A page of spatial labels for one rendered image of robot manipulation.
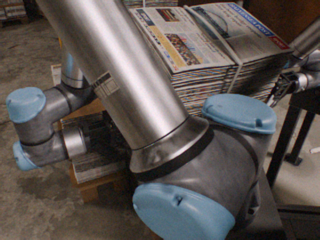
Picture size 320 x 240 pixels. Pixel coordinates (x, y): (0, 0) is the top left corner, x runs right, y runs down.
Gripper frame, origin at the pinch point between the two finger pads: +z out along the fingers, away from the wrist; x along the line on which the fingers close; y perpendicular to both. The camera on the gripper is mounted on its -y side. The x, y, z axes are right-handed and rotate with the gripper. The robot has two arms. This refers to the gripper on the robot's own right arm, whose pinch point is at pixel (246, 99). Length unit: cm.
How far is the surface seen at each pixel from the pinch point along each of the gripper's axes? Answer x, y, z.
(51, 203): -33, -96, 77
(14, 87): -206, -150, 98
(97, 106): -47, -38, 41
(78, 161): -34, -61, 56
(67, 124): -41, -39, 57
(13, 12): -510, -218, 93
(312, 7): -177, -78, -301
